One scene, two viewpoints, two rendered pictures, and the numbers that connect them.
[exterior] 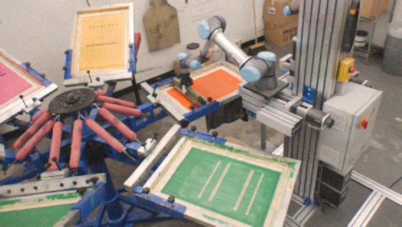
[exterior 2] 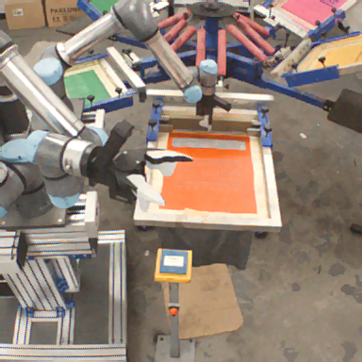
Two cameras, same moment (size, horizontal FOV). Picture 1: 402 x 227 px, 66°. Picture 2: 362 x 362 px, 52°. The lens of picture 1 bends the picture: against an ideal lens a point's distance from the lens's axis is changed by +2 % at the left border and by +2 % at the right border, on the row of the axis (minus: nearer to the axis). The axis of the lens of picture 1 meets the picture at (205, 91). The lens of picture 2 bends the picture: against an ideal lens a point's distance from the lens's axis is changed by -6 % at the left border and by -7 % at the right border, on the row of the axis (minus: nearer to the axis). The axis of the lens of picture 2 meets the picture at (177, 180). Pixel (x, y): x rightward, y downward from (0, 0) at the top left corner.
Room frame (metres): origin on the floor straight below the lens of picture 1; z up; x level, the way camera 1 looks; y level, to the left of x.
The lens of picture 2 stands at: (2.96, -1.23, 2.20)
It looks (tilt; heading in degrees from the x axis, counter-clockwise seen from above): 45 degrees down; 125
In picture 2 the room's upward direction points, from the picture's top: straight up
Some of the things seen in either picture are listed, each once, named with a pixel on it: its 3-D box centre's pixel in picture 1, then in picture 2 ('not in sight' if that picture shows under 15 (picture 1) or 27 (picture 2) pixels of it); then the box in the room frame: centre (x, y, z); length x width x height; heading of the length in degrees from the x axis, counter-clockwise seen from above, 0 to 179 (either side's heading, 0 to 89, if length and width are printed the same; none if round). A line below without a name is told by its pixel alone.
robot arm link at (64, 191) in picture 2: not in sight; (65, 178); (2.37, -0.85, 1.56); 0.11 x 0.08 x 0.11; 104
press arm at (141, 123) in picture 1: (164, 113); not in sight; (2.07, 0.35, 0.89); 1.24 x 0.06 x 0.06; 121
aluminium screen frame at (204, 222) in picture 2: (207, 86); (208, 159); (2.29, -0.02, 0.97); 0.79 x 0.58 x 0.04; 121
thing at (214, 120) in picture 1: (225, 110); not in sight; (2.16, -0.16, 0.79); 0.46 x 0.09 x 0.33; 121
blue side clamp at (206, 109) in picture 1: (202, 110); (155, 124); (1.93, 0.04, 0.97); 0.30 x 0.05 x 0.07; 121
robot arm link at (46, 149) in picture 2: not in sight; (52, 151); (2.37, -0.87, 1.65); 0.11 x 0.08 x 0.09; 14
